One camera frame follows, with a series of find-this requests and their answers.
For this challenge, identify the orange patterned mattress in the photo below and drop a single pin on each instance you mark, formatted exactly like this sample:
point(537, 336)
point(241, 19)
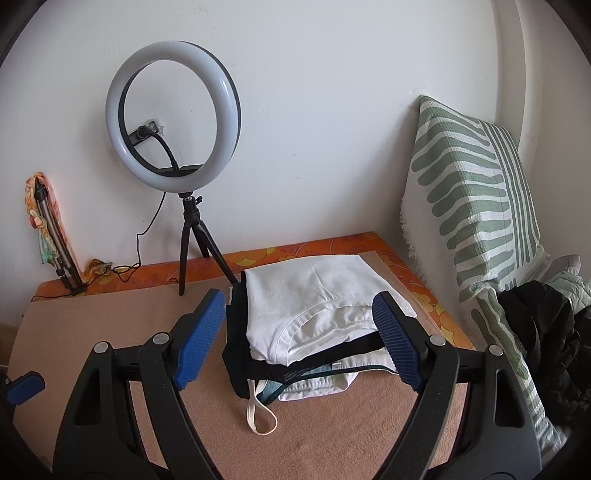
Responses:
point(300, 247)

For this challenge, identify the white t-shirt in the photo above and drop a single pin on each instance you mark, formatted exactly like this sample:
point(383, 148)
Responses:
point(300, 295)

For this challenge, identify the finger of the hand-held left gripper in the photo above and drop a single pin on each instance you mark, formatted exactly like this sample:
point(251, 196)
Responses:
point(25, 387)

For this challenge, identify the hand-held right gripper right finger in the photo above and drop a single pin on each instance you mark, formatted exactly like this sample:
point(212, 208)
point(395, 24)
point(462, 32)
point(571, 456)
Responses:
point(397, 341)

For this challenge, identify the black mini tripod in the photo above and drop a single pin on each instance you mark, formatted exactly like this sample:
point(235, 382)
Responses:
point(189, 221)

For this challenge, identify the green striped pillow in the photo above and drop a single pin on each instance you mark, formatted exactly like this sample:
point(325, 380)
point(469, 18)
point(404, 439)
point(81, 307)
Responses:
point(461, 184)

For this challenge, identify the black jacket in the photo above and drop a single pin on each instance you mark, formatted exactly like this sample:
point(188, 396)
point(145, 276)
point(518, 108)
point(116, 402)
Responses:
point(545, 346)

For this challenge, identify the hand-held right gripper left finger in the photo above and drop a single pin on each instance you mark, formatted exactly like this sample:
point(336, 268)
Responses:
point(198, 332)

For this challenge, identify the small colourful cloth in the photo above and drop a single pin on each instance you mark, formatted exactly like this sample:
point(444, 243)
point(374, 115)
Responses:
point(98, 266)

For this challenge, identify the tan blanket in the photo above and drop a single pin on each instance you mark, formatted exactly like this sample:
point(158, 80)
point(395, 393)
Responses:
point(323, 438)

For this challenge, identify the light blue folded garment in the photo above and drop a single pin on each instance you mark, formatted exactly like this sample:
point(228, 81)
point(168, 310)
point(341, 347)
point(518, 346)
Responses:
point(318, 373)

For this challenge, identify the folded metal tripod stand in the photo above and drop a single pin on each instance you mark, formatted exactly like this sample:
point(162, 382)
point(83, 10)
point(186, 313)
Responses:
point(60, 258)

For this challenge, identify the black folded garment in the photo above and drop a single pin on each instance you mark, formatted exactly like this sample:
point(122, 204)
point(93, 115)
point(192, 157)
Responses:
point(235, 360)

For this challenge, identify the folded tripod with colourful cloth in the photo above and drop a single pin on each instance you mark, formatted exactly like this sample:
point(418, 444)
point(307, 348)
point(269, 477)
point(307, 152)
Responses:
point(46, 244)

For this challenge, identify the wall socket with plug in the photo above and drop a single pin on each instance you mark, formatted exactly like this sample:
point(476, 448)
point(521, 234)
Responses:
point(152, 125)

